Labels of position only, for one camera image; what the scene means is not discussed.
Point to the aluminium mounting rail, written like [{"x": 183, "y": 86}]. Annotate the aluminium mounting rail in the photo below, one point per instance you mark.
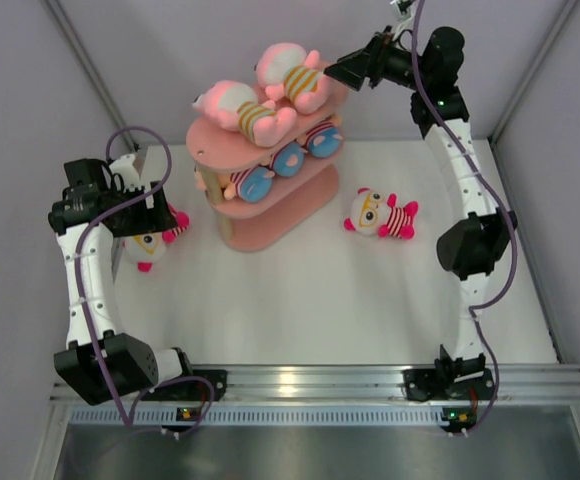
[{"x": 518, "y": 383}]

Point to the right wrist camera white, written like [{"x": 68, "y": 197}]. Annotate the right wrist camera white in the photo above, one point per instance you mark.
[{"x": 403, "y": 9}]

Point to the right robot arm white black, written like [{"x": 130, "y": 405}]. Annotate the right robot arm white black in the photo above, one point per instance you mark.
[{"x": 482, "y": 228}]

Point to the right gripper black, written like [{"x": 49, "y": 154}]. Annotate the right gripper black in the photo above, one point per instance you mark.
[{"x": 351, "y": 69}]

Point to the large pink frog plush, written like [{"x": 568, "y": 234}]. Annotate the large pink frog plush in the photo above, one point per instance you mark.
[{"x": 235, "y": 107}]

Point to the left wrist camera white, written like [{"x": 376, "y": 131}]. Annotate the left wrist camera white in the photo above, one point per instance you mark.
[{"x": 127, "y": 169}]

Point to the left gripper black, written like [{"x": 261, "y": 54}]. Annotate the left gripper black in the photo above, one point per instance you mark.
[{"x": 154, "y": 219}]

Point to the white glasses plush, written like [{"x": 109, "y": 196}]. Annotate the white glasses plush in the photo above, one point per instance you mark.
[
  {"x": 147, "y": 249},
  {"x": 375, "y": 214}
]

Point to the blue plush on shelf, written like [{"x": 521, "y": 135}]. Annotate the blue plush on shelf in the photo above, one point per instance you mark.
[
  {"x": 288, "y": 160},
  {"x": 250, "y": 185}
]

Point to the slotted cable duct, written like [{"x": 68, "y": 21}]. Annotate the slotted cable duct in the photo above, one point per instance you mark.
[{"x": 232, "y": 415}]

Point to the orange-head blue-body plush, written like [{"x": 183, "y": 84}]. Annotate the orange-head blue-body plush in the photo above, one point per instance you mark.
[{"x": 324, "y": 138}]

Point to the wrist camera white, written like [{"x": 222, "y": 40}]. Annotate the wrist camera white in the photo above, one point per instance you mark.
[
  {"x": 403, "y": 9},
  {"x": 127, "y": 169}
]

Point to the small pink frog plush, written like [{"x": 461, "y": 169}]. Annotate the small pink frog plush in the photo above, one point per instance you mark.
[{"x": 287, "y": 71}]

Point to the pink three-tier shelf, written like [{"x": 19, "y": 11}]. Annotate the pink three-tier shelf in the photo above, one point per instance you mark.
[{"x": 247, "y": 226}]

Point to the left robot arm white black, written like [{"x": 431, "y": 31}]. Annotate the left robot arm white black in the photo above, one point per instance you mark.
[{"x": 105, "y": 203}]

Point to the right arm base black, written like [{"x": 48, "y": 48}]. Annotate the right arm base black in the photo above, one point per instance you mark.
[{"x": 423, "y": 385}]

